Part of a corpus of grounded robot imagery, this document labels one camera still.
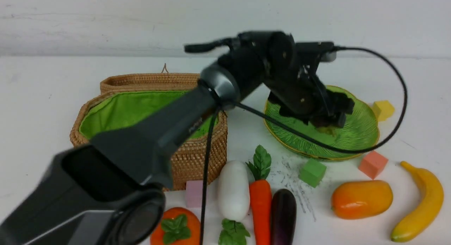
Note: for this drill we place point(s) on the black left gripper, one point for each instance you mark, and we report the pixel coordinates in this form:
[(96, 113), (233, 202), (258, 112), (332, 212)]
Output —
[(301, 94)]

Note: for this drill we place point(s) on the orange mango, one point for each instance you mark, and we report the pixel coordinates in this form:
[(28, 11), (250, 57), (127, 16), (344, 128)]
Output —
[(361, 199)]

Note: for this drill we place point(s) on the orange persimmon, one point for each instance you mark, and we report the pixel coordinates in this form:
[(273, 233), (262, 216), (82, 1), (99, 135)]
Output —
[(179, 226)]

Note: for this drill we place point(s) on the yellow banana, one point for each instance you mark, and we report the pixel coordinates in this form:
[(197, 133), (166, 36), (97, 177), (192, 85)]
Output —
[(432, 198)]

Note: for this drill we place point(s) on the dark purple mangosteen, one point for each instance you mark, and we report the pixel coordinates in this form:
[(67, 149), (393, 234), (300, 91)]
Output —
[(329, 130)]

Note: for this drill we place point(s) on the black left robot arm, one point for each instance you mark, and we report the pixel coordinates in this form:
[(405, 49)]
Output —
[(110, 190)]

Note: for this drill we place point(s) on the green glass plate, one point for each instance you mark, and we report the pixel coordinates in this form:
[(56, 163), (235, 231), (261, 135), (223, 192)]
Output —
[(360, 131)]

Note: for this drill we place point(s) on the green foam cube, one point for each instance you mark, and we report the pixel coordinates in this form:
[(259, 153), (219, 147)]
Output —
[(312, 172)]

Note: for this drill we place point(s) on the yellow foam cube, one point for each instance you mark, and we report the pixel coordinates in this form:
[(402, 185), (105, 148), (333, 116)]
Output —
[(383, 110)]

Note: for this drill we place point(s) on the orange carrot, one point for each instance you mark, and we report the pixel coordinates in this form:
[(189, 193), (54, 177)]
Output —
[(261, 195)]

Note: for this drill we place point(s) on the salmon foam cube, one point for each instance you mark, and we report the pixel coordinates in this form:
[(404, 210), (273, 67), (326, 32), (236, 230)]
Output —
[(372, 164)]

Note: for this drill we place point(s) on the purple eggplant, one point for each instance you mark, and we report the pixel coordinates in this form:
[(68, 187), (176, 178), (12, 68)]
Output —
[(283, 217)]

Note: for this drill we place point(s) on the white radish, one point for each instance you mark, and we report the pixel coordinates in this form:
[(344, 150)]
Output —
[(233, 196)]

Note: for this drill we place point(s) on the woven basket lid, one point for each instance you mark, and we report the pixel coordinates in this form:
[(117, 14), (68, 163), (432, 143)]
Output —
[(163, 81)]

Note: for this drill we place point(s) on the pink foam cube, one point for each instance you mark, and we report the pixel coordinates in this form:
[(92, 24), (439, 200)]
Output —
[(194, 193)]

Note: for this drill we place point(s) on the woven rattan basket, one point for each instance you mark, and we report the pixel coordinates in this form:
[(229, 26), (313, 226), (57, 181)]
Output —
[(113, 110)]

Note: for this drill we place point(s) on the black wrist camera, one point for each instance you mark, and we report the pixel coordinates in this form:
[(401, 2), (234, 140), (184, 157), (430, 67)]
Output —
[(310, 52)]

